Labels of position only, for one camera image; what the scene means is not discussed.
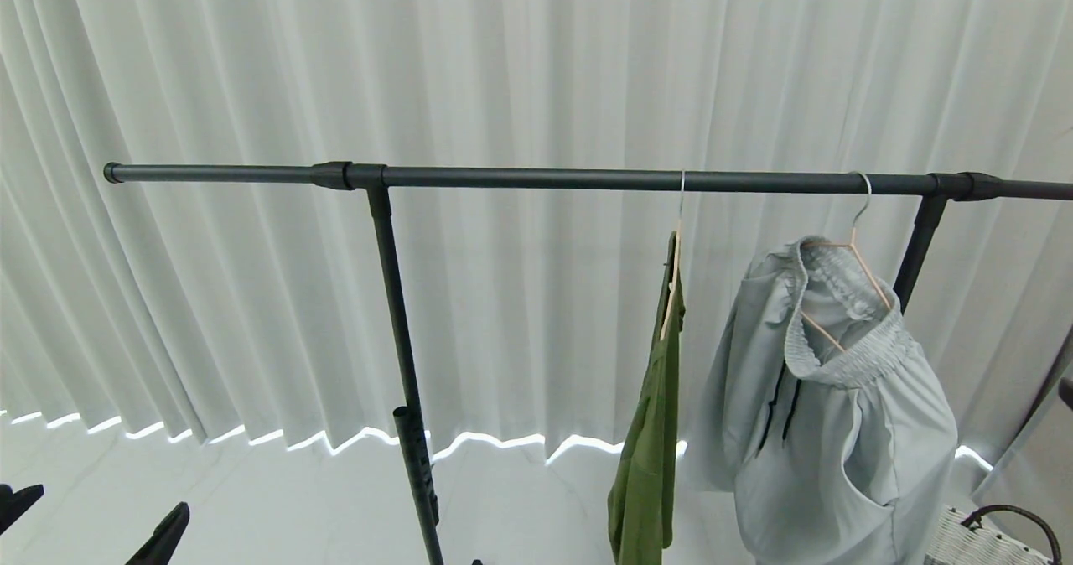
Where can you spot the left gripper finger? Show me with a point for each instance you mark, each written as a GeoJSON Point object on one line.
{"type": "Point", "coordinates": [163, 540]}
{"type": "Point", "coordinates": [17, 502]}

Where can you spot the green printed shirt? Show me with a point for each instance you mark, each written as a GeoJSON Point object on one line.
{"type": "Point", "coordinates": [650, 464]}

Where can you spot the pink clothes hanger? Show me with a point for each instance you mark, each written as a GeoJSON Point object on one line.
{"type": "Point", "coordinates": [855, 246]}
{"type": "Point", "coordinates": [675, 272]}

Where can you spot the pale grey garment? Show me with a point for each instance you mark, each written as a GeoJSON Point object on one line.
{"type": "Point", "coordinates": [838, 464]}

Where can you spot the black clothes rack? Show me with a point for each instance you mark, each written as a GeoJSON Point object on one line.
{"type": "Point", "coordinates": [587, 180]}

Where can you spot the white laundry basket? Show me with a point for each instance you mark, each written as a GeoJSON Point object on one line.
{"type": "Point", "coordinates": [964, 544]}

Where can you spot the white curtain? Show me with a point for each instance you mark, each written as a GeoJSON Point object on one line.
{"type": "Point", "coordinates": [335, 62]}

